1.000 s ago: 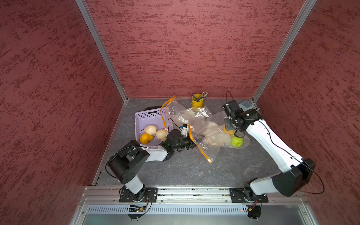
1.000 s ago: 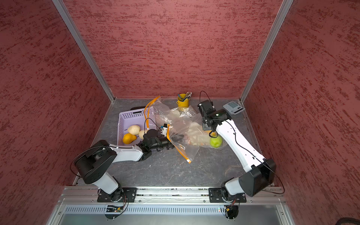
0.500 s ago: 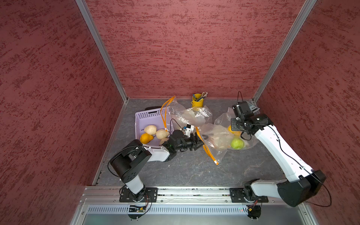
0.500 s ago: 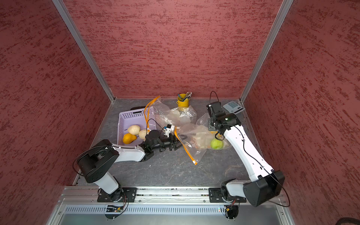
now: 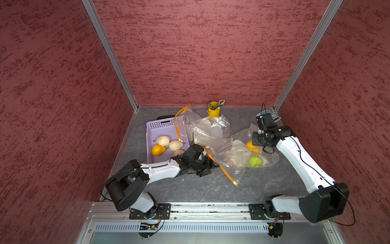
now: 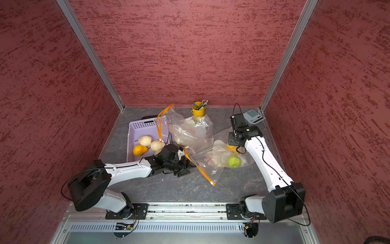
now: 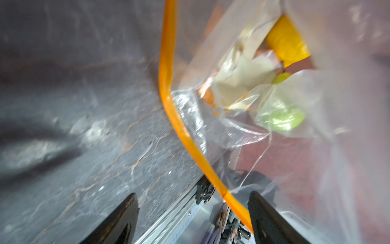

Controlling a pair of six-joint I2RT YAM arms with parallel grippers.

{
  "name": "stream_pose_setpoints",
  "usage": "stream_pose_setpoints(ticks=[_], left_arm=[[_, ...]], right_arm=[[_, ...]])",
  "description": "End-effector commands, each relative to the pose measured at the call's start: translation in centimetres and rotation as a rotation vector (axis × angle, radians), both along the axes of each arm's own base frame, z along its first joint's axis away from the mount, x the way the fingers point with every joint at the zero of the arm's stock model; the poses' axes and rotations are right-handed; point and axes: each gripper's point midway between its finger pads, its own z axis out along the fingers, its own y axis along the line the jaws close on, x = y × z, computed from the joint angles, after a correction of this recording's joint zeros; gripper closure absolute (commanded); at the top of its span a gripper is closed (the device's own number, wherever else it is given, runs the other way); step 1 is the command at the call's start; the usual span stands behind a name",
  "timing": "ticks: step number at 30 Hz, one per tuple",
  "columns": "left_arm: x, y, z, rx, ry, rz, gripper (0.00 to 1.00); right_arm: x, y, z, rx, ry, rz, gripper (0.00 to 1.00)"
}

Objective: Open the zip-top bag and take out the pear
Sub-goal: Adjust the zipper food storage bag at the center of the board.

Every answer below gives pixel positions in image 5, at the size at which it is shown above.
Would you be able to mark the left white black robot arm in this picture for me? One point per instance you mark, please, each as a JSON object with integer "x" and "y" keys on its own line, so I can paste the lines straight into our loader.
{"x": 126, "y": 187}

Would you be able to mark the pens in cup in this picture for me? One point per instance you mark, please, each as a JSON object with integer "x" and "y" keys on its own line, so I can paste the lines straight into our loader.
{"x": 218, "y": 104}

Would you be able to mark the grey calculator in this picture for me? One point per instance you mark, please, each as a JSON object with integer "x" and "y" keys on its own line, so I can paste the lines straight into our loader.
{"x": 275, "y": 117}

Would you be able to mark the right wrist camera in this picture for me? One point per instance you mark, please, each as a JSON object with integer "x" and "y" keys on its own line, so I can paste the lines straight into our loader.
{"x": 265, "y": 122}

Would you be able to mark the beige round fruit bag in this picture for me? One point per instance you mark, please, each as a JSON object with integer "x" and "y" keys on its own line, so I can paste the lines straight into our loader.
{"x": 175, "y": 145}

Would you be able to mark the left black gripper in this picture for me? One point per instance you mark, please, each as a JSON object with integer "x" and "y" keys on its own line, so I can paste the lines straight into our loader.
{"x": 207, "y": 167}

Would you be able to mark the yellow pen cup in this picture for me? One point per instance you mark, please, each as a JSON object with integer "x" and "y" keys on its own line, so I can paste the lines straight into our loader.
{"x": 213, "y": 112}

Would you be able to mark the clear zip-top bag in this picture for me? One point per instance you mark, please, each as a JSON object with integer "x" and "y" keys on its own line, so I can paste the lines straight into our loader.
{"x": 202, "y": 131}
{"x": 232, "y": 155}

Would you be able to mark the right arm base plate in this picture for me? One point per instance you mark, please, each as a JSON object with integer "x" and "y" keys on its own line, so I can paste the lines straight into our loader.
{"x": 259, "y": 212}

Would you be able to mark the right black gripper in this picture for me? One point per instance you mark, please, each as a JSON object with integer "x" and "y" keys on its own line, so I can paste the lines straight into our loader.
{"x": 255, "y": 141}

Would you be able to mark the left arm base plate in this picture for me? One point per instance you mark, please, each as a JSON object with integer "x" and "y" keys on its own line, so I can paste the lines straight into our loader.
{"x": 161, "y": 210}

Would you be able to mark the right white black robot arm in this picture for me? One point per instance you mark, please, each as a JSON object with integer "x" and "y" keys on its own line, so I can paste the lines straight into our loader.
{"x": 326, "y": 198}

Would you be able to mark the aluminium front rail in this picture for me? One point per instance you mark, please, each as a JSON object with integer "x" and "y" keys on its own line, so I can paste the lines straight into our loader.
{"x": 187, "y": 211}

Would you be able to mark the yellow pear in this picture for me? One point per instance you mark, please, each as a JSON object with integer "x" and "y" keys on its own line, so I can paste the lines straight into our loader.
{"x": 158, "y": 150}

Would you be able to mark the yellow fruit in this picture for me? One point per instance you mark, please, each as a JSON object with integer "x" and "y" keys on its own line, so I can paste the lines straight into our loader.
{"x": 253, "y": 148}

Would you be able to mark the green pear in right bag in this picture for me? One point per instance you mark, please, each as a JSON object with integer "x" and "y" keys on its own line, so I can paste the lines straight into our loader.
{"x": 255, "y": 161}

